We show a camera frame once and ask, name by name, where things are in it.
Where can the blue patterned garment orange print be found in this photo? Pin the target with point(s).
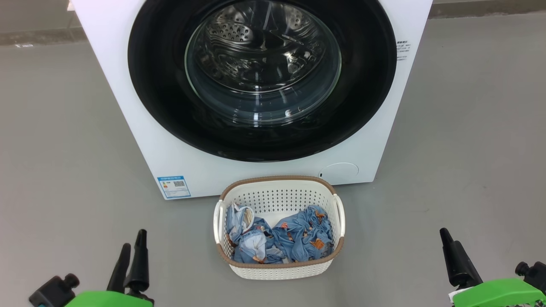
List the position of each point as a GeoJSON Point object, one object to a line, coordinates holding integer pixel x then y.
{"type": "Point", "coordinates": [303, 234]}

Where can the white perforated brown-rimmed laundry basket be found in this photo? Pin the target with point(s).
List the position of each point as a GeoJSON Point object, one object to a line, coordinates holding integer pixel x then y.
{"type": "Point", "coordinates": [277, 200]}

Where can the printed warning text label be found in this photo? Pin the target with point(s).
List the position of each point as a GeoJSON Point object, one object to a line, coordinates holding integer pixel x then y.
{"type": "Point", "coordinates": [403, 50]}

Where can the black round glass washer door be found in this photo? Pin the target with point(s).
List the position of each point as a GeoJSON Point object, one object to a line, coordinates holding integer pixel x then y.
{"type": "Point", "coordinates": [158, 85]}

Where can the blue energy label sticker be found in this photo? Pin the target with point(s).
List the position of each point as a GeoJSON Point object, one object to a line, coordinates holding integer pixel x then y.
{"type": "Point", "coordinates": [173, 186]}

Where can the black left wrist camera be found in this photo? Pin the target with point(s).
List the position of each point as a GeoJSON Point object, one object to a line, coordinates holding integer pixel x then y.
{"type": "Point", "coordinates": [53, 292]}

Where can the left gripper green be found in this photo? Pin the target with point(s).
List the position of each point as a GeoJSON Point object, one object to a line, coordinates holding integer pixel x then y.
{"type": "Point", "coordinates": [111, 299]}

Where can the round white filter cover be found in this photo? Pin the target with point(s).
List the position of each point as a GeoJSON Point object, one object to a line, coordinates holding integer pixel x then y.
{"type": "Point", "coordinates": [339, 172]}

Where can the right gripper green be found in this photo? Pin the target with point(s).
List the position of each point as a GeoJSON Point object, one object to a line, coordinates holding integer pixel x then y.
{"type": "Point", "coordinates": [499, 294]}

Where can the white front-load washing machine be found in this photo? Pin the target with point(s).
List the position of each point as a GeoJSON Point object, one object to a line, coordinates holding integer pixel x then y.
{"type": "Point", "coordinates": [396, 106]}

